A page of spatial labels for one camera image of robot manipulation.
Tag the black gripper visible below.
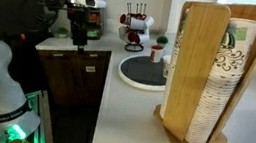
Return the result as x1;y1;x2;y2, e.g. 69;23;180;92
67;4;89;55

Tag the round white rotating tray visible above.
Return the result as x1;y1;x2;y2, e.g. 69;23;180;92
117;55;166;92

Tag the small green plant left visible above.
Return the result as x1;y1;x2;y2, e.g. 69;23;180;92
54;27;69;38

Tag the dark wooden cabinet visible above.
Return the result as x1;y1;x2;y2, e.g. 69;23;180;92
29;41;113;113

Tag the snack basket rack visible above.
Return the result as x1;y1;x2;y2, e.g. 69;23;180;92
86;8;104;40

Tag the white mug on rack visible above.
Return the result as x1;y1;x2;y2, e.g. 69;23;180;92
119;14;154;30

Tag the black mug tree rack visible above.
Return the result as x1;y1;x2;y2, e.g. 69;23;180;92
124;3;147;53

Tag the white mug red interior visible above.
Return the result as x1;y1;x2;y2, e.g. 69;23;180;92
150;45;163;63

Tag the small green potted plant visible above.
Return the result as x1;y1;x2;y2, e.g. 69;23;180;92
156;35;169;47

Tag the wooden cup dispenser stand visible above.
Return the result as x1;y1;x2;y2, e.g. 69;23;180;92
153;1;256;143

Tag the stack of paper cups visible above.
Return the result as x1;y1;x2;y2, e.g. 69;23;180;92
185;18;256;143

